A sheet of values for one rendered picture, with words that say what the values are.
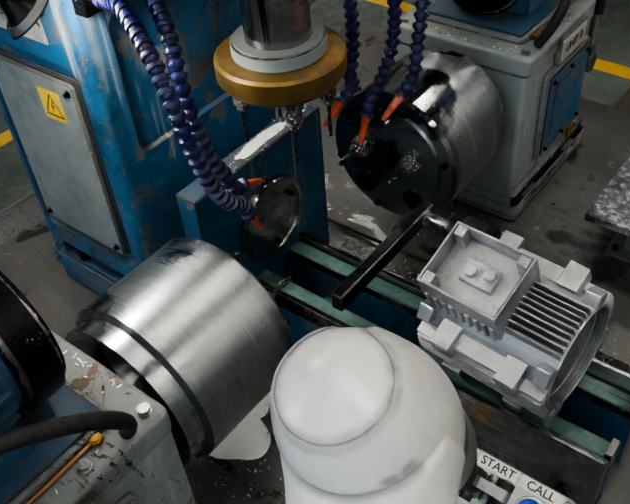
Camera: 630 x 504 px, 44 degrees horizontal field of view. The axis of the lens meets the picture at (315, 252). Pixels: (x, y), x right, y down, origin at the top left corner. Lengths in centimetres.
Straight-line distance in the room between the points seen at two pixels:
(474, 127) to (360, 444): 97
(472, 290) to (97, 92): 57
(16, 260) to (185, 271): 74
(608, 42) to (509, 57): 261
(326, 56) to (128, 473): 57
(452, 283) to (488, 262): 6
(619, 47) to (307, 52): 305
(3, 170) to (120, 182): 229
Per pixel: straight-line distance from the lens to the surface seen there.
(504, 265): 105
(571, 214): 165
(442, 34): 148
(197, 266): 100
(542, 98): 152
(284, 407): 43
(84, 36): 108
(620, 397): 119
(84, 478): 84
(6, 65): 127
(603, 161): 181
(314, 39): 105
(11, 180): 340
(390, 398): 42
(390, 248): 119
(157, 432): 87
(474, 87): 137
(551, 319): 102
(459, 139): 130
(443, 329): 107
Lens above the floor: 184
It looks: 43 degrees down
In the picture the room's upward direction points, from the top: 5 degrees counter-clockwise
